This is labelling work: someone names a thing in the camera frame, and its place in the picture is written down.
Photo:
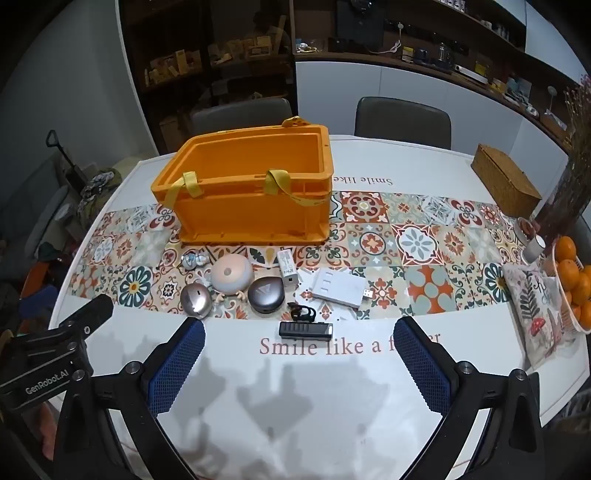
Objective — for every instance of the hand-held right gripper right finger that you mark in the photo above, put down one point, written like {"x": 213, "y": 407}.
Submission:
{"x": 422, "y": 364}

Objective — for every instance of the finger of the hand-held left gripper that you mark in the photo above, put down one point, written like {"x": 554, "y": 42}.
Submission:
{"x": 90, "y": 314}

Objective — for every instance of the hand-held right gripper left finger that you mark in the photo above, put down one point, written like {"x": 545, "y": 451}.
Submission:
{"x": 178, "y": 364}

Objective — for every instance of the round pink white device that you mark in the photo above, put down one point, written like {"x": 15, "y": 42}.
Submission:
{"x": 231, "y": 274}

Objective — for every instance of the grey teardrop case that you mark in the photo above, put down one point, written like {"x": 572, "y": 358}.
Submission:
{"x": 264, "y": 295}

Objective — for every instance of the black rectangular device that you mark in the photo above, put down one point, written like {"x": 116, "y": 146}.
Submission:
{"x": 304, "y": 331}

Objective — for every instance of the orange plastic crate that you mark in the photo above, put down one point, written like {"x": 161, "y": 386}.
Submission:
{"x": 254, "y": 217}

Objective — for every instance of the round silver case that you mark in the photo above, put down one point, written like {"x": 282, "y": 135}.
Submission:
{"x": 196, "y": 300}

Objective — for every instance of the small blue white toy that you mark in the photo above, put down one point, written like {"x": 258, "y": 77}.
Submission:
{"x": 193, "y": 261}

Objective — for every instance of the white rectangular hub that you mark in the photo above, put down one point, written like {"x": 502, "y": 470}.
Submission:
{"x": 334, "y": 286}

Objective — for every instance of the camouflage cloth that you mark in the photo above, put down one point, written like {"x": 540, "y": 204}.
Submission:
{"x": 94, "y": 189}

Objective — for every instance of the mushroom print cushion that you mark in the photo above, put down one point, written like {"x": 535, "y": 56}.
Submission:
{"x": 531, "y": 300}

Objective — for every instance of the black earhook earphone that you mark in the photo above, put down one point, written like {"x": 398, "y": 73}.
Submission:
{"x": 302, "y": 314}

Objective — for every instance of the white adapter box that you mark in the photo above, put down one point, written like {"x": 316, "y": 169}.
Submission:
{"x": 287, "y": 265}

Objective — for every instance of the white cup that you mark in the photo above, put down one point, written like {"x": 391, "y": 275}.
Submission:
{"x": 534, "y": 248}

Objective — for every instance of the brown tape roll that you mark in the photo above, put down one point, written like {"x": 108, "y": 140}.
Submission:
{"x": 526, "y": 228}

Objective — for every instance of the basket of oranges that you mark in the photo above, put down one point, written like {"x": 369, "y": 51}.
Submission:
{"x": 570, "y": 272}

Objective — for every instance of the wicker box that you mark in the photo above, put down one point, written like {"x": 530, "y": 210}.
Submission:
{"x": 505, "y": 177}

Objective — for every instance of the grey chair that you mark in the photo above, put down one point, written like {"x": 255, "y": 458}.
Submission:
{"x": 401, "y": 120}
{"x": 240, "y": 115}

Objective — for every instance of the dark wooden shelf cabinet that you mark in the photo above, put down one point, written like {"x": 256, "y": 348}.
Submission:
{"x": 184, "y": 69}

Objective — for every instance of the glass french press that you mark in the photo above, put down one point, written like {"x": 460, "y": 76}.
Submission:
{"x": 443, "y": 55}

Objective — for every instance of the black appliance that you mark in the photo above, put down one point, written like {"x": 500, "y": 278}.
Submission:
{"x": 360, "y": 23}

